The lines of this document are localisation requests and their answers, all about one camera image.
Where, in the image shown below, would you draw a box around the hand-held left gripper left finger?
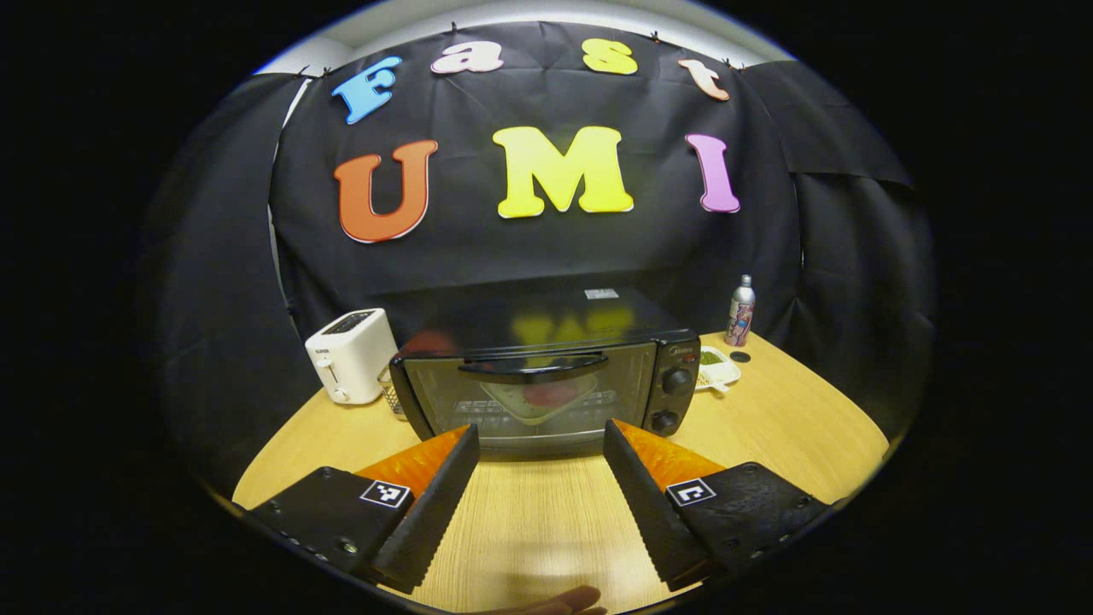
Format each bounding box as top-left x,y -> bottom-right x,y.
246,424 -> 482,595

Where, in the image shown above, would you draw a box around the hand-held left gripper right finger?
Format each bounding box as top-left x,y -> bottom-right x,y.
601,418 -> 833,593

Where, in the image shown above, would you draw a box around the white square plate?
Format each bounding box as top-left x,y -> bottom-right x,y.
478,374 -> 600,426

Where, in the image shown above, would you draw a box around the pink ham slice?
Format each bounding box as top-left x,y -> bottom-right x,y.
523,381 -> 583,408

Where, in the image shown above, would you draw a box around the black electric oven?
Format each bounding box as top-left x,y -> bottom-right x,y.
389,286 -> 704,454

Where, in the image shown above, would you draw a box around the white divided food tray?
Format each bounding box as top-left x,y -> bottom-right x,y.
695,345 -> 743,393

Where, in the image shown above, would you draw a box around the white toaster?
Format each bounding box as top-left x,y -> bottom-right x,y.
305,308 -> 400,407

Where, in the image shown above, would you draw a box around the silver drink bottle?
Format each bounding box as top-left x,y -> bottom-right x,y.
725,274 -> 757,348

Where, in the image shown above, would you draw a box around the small wire basket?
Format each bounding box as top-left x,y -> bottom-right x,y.
377,366 -> 410,420

